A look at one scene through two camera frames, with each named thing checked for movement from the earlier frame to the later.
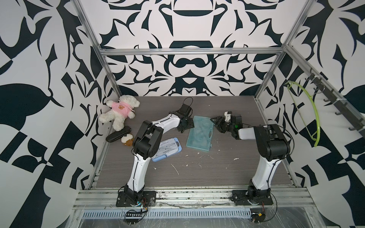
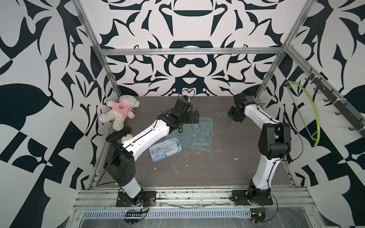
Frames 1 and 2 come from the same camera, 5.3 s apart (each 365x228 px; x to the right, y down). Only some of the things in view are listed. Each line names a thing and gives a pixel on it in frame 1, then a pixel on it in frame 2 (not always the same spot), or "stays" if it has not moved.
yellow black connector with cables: (257, 215) stays
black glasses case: (117, 135) stays
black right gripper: (219, 127) to (230, 113)
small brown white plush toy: (128, 140) stays
